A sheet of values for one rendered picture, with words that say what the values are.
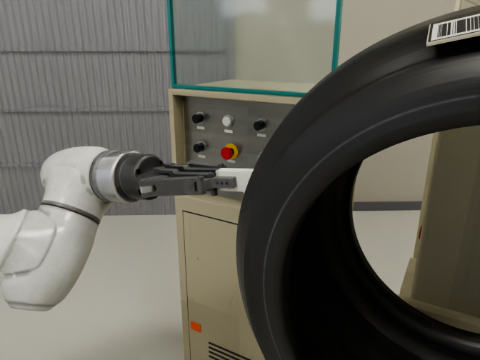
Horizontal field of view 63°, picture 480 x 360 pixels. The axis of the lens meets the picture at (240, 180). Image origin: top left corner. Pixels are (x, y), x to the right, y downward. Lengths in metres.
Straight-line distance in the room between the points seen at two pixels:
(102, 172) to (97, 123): 2.70
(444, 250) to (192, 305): 1.06
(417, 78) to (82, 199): 0.54
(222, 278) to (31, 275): 0.88
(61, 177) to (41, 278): 0.16
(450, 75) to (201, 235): 1.18
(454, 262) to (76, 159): 0.68
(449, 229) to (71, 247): 0.64
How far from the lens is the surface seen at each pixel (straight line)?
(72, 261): 0.70
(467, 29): 0.34
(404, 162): 3.65
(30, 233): 0.69
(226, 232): 1.35
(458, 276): 0.82
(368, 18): 3.36
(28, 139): 3.60
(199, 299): 1.57
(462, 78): 0.34
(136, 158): 0.64
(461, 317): 0.84
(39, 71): 3.45
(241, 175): 0.54
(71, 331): 2.34
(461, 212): 0.77
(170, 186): 0.56
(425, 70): 0.34
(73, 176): 0.71
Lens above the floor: 1.41
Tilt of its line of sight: 19 degrees down
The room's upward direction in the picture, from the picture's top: straight up
